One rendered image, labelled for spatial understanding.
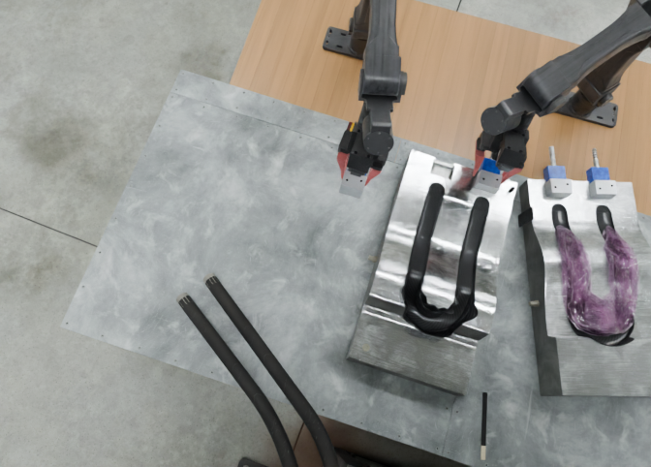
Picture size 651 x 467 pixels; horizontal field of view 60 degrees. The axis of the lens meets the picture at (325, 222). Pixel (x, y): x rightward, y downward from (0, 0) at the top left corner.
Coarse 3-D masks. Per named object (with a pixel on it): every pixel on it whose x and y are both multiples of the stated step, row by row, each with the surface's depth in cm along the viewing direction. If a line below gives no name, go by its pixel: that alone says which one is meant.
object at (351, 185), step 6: (348, 174) 122; (342, 180) 122; (348, 180) 122; (354, 180) 122; (360, 180) 123; (342, 186) 123; (348, 186) 122; (354, 186) 122; (360, 186) 122; (342, 192) 126; (348, 192) 125; (354, 192) 124; (360, 192) 122
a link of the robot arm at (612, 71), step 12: (648, 0) 110; (648, 12) 110; (636, 48) 116; (612, 60) 124; (624, 60) 121; (600, 72) 130; (612, 72) 126; (588, 84) 135; (600, 84) 132; (612, 84) 132; (588, 96) 137; (600, 96) 134
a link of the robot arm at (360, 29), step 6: (360, 0) 130; (366, 0) 121; (360, 6) 128; (366, 6) 124; (354, 12) 138; (360, 12) 128; (366, 12) 127; (354, 18) 136; (360, 18) 131; (366, 18) 130; (354, 24) 136; (360, 24) 133; (366, 24) 133; (354, 30) 136; (360, 30) 136; (366, 30) 136; (354, 36) 139; (360, 36) 138; (366, 36) 138
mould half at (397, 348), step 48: (480, 192) 131; (384, 240) 125; (432, 240) 127; (384, 288) 118; (432, 288) 119; (480, 288) 121; (384, 336) 122; (432, 336) 123; (480, 336) 119; (432, 384) 120
